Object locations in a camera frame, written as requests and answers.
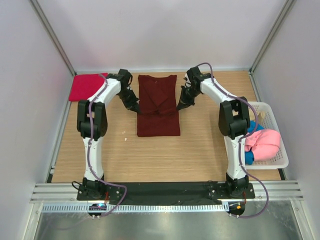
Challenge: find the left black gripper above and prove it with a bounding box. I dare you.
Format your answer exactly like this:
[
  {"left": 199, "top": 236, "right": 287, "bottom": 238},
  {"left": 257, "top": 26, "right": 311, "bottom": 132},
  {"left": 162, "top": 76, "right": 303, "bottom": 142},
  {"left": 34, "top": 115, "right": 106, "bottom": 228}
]
[{"left": 117, "top": 89, "right": 141, "bottom": 114}]

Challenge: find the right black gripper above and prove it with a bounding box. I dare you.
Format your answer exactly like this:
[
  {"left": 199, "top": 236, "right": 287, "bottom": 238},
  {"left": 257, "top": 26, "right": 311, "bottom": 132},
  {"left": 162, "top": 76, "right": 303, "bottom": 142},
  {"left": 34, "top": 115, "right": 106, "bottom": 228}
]
[{"left": 176, "top": 85, "right": 200, "bottom": 111}]

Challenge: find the dark red t-shirt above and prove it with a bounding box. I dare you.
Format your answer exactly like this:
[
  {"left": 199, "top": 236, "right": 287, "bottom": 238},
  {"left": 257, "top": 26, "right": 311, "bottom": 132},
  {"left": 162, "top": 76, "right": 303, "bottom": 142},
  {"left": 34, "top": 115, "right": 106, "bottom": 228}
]
[{"left": 137, "top": 75, "right": 181, "bottom": 137}]

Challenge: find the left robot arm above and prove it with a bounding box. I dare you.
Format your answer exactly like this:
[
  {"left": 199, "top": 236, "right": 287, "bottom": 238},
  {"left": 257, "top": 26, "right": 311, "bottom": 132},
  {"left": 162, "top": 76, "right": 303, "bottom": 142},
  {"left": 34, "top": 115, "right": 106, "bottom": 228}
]
[{"left": 76, "top": 68, "right": 140, "bottom": 201}]

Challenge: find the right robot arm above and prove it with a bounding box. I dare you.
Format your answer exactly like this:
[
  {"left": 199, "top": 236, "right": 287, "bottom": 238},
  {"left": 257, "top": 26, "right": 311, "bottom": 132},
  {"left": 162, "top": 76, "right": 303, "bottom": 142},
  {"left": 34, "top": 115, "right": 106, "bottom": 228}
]
[{"left": 176, "top": 66, "right": 251, "bottom": 198}]

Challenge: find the folded red t-shirt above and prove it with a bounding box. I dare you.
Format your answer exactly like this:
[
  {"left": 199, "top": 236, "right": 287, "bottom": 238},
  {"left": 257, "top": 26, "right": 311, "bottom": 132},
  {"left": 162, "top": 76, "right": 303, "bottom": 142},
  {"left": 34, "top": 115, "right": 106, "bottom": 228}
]
[{"left": 68, "top": 73, "right": 105, "bottom": 102}]

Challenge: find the beige t-shirt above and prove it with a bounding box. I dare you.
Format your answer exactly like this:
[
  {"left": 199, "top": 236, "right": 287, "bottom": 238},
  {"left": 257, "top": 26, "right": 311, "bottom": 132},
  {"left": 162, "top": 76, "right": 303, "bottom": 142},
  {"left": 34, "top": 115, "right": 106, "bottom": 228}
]
[{"left": 256, "top": 111, "right": 266, "bottom": 123}]

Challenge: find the blue t-shirt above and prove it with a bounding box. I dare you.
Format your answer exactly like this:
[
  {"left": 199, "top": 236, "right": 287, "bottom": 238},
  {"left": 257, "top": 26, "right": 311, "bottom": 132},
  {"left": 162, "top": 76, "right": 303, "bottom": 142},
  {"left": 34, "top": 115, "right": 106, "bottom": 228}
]
[{"left": 244, "top": 124, "right": 264, "bottom": 165}]

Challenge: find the pink t-shirt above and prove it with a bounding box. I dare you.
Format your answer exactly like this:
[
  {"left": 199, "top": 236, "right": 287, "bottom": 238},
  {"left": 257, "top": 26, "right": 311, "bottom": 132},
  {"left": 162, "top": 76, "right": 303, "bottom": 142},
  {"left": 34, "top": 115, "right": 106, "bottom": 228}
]
[{"left": 252, "top": 129, "right": 281, "bottom": 162}]

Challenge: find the white plastic basket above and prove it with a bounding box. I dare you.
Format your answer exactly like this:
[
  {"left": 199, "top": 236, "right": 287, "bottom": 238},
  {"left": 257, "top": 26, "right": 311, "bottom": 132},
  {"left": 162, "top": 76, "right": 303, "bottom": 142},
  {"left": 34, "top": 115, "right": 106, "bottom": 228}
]
[{"left": 245, "top": 101, "right": 289, "bottom": 170}]

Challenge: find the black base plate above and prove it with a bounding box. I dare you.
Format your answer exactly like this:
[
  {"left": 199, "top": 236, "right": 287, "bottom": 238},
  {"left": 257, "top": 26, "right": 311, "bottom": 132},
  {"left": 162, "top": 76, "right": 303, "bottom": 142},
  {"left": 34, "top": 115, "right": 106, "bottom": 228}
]
[{"left": 75, "top": 180, "right": 255, "bottom": 206}]

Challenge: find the aluminium frame rail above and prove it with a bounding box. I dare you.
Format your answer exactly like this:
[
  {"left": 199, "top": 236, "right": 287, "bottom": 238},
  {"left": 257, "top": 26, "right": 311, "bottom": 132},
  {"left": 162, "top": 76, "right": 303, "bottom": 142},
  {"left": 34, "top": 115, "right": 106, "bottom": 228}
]
[{"left": 30, "top": 180, "right": 304, "bottom": 206}]

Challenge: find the white slotted cable duct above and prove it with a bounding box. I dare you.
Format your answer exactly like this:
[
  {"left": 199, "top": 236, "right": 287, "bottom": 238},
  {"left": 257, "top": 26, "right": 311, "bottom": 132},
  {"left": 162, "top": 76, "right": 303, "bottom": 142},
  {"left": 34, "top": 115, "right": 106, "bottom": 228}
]
[{"left": 41, "top": 202, "right": 229, "bottom": 214}]

